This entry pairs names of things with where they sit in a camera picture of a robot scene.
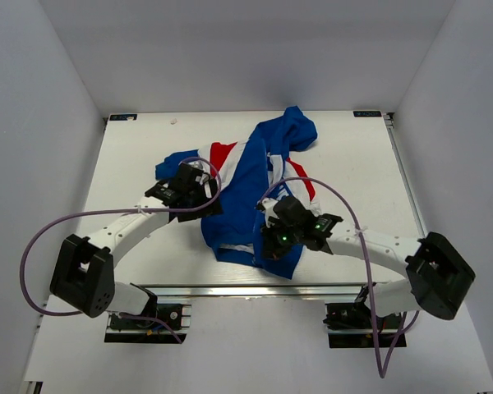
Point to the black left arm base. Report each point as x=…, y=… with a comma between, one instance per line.
x=169, y=324

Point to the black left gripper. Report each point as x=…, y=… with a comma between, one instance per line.
x=210, y=211

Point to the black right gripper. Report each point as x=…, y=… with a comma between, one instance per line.
x=270, y=248

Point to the blue white red jacket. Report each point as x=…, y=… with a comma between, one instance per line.
x=261, y=164

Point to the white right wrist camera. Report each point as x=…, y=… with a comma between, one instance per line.
x=267, y=206

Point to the blue right corner label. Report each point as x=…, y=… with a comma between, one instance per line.
x=366, y=113

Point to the blue left corner label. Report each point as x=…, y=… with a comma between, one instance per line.
x=122, y=117

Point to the blue corner label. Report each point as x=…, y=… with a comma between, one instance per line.
x=366, y=113
x=122, y=117

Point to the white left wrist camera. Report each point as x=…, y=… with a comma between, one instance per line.
x=208, y=183

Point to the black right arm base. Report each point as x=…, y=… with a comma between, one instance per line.
x=349, y=328

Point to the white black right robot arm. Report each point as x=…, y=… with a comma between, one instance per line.
x=435, y=277

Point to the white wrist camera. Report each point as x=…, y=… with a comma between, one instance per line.
x=267, y=206
x=208, y=183

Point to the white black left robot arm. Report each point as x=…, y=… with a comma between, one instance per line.
x=84, y=273

